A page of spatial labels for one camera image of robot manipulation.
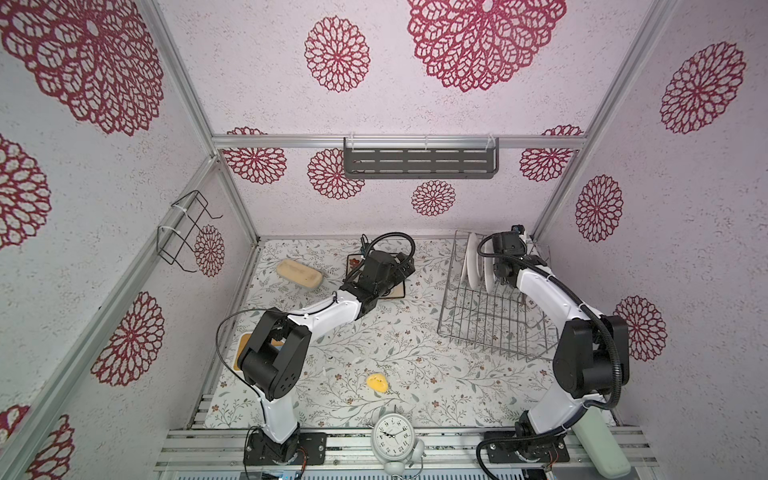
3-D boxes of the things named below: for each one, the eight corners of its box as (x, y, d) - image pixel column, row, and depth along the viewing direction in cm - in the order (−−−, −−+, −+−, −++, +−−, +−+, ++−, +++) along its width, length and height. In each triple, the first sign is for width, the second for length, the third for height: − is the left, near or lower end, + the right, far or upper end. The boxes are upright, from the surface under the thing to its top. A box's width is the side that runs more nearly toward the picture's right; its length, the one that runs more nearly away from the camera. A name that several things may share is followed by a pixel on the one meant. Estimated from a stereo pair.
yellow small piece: (366, 392, 85) (366, 389, 82) (367, 377, 87) (366, 373, 85) (388, 392, 85) (388, 389, 82) (388, 377, 87) (388, 373, 85)
